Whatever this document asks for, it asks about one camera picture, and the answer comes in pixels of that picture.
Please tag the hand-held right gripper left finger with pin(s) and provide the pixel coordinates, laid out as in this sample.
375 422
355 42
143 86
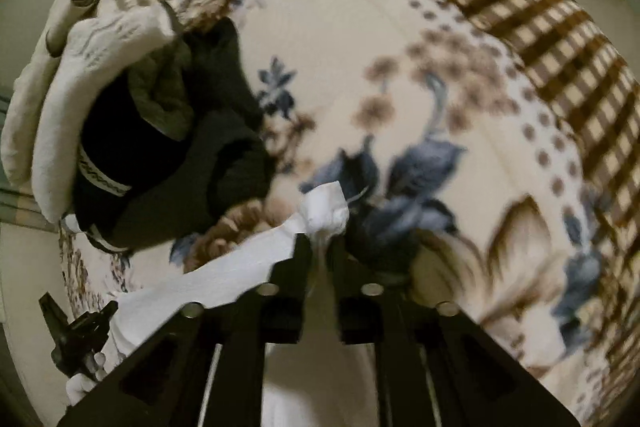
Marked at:
302 267

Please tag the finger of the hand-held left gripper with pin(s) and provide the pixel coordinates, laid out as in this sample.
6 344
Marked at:
80 337

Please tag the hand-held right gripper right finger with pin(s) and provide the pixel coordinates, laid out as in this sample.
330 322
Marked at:
342 272

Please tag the white t-shirt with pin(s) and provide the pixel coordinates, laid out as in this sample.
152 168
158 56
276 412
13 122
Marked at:
240 267

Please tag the grey-green folded garment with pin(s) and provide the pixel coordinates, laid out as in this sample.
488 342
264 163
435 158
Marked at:
160 97

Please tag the cream folded garment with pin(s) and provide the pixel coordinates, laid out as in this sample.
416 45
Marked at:
22 107
67 107

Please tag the floral blanket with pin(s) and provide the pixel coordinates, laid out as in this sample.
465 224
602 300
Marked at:
375 32

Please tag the brown checked bed sheet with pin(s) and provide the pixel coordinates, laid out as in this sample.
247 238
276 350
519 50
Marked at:
550 37

